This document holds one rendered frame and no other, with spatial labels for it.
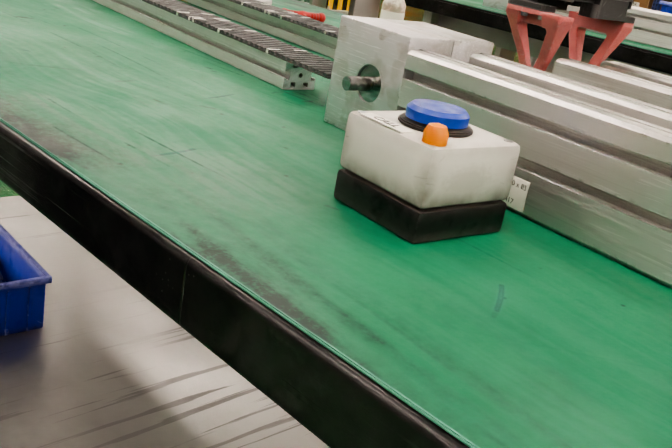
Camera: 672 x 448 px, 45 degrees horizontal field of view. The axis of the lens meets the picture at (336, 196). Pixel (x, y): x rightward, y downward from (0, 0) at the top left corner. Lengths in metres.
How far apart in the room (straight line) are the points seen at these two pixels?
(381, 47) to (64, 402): 0.81
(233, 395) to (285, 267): 0.92
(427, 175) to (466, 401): 0.17
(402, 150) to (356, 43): 0.23
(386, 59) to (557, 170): 0.19
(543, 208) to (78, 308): 1.11
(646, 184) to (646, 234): 0.03
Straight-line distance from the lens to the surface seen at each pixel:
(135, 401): 1.30
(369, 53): 0.69
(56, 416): 1.27
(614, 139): 0.53
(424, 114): 0.50
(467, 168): 0.49
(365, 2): 3.72
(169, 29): 1.05
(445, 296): 0.42
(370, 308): 0.39
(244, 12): 1.27
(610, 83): 0.76
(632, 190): 0.53
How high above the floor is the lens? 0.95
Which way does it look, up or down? 19 degrees down
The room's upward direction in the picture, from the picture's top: 10 degrees clockwise
